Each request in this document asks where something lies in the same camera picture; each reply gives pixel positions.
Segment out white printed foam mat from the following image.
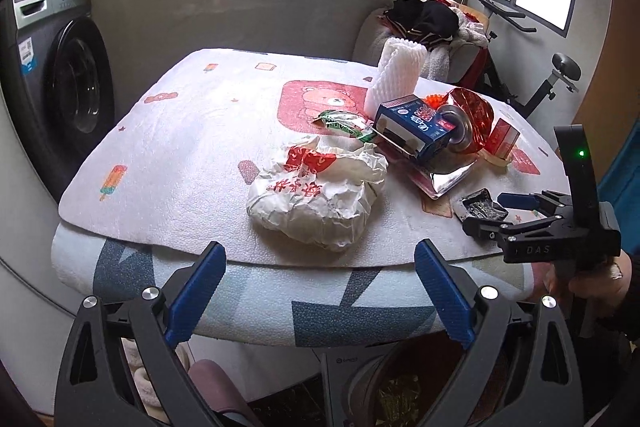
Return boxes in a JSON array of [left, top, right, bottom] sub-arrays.
[[57, 48, 571, 269]]

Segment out fluffy white slippers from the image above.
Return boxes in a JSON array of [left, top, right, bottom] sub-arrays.
[[122, 337, 192, 424]]

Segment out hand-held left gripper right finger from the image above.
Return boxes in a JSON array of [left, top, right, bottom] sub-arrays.
[[414, 238, 586, 427]]

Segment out red clear blister pack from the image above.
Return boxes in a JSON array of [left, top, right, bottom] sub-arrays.
[[407, 147, 481, 198]]

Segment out round waste bin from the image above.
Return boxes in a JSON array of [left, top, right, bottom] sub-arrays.
[[320, 337, 507, 427]]

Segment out small black plastic tray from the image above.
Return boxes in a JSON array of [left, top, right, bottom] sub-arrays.
[[451, 188, 508, 223]]

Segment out blue drink carton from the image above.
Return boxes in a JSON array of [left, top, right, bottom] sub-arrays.
[[374, 94, 458, 164]]

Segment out amber plastic piece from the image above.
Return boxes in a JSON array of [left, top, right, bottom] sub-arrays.
[[477, 149, 512, 170]]

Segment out person's right hand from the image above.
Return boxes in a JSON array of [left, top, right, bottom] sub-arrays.
[[542, 252, 636, 314]]

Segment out green snack wrapper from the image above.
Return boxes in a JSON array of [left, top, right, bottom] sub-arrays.
[[312, 109, 378, 142]]

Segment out black exercise bike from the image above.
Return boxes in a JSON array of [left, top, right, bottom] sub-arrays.
[[455, 0, 583, 120]]

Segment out grey washing machine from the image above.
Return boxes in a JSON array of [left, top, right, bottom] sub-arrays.
[[0, 0, 117, 208]]

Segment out wooden panel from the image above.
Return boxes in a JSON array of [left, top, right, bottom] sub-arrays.
[[575, 0, 640, 182]]

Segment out pink stool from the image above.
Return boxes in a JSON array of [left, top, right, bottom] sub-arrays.
[[189, 359, 251, 414]]

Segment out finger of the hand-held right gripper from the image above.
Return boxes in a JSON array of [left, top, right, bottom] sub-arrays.
[[462, 213, 566, 253], [497, 190, 576, 220]]

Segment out crumpled white paper bag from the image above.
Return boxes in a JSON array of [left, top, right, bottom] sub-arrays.
[[246, 134, 390, 252]]

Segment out pile of clothes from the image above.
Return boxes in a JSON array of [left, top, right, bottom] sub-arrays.
[[382, 0, 488, 52]]

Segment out blue fabric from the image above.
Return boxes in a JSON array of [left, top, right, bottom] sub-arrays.
[[597, 157, 640, 254]]

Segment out small red box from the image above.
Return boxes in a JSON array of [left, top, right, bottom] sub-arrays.
[[482, 118, 521, 158]]

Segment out white foam net sleeve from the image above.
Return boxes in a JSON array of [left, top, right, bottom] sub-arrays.
[[364, 38, 429, 118]]

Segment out crushed red can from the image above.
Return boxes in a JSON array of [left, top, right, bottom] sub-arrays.
[[435, 88, 496, 154]]

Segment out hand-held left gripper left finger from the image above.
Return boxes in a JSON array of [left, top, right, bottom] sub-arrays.
[[54, 241, 266, 427]]

